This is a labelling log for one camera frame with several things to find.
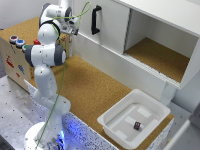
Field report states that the purple block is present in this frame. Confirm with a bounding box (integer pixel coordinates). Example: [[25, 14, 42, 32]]
[[133, 121, 142, 131]]

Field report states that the white plastic box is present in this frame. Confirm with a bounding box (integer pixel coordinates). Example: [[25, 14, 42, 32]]
[[96, 88, 172, 150]]

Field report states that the green cable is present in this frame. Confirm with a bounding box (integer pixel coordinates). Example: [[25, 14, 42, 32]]
[[34, 1, 93, 150]]

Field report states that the white cabinet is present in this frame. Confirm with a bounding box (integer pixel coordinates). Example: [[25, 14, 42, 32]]
[[69, 0, 200, 108]]

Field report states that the blue button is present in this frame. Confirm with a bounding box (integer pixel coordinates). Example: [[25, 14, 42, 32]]
[[15, 38, 26, 48]]

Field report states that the red button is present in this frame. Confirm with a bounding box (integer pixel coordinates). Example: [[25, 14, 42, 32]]
[[9, 35, 19, 45]]

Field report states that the white sliding door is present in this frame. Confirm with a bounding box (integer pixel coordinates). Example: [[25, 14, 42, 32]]
[[72, 0, 131, 55]]

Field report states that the green button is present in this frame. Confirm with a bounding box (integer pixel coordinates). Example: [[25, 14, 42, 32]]
[[21, 44, 30, 52]]

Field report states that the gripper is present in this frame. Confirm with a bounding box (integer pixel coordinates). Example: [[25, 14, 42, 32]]
[[60, 22, 81, 37]]

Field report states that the black door handle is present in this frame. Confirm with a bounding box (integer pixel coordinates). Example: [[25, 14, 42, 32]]
[[90, 4, 103, 36]]

